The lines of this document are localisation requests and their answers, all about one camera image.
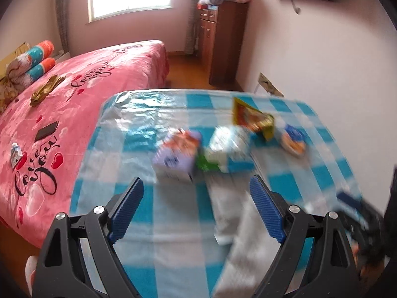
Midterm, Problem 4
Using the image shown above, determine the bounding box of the wall socket panel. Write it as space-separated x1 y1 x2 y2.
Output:
255 72 284 97

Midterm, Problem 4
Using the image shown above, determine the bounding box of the wooden cabinet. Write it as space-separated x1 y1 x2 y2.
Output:
198 0 249 85

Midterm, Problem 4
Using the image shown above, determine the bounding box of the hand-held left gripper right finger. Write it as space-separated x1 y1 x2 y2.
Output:
249 175 362 298

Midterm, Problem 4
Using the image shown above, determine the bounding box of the yellow headboard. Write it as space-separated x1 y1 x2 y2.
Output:
0 42 30 78

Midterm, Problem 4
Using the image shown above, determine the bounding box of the blue white checkered tablecloth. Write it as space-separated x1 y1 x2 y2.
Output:
70 88 373 298

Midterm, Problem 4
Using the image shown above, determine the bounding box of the small white bottle on bed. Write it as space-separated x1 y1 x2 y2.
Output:
9 143 24 170

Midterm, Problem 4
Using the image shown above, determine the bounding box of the pink printed bed blanket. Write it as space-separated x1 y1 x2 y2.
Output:
0 40 169 249

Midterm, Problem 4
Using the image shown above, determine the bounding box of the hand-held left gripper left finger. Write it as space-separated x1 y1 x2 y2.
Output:
33 177 145 298

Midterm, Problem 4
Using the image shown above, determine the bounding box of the blue white milk carton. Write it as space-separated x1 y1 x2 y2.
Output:
153 129 203 183

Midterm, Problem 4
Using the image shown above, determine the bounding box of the yellow snack packet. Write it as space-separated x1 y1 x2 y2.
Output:
232 97 276 141

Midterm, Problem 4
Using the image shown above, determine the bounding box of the beige floral pillow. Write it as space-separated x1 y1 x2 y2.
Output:
0 74 19 112

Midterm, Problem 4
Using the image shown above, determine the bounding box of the blue tissue packet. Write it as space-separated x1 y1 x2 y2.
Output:
281 124 309 157

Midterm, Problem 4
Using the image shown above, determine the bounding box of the black phone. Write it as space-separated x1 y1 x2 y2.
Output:
34 121 59 142

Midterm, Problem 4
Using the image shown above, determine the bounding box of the grey checked curtain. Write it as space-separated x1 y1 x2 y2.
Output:
55 0 71 57
184 9 200 57

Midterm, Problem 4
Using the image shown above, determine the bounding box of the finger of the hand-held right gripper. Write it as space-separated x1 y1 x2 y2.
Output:
336 191 366 221

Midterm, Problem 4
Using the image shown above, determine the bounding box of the white blue green wrapper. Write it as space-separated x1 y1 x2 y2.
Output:
198 126 255 174

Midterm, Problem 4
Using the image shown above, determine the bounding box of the white printed paper packet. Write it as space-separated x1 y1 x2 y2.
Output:
206 174 255 247

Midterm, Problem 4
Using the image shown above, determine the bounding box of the gold cloth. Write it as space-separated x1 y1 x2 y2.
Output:
29 75 66 107

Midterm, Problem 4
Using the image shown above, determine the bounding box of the folded teal orange quilt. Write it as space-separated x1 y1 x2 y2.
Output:
6 40 57 84

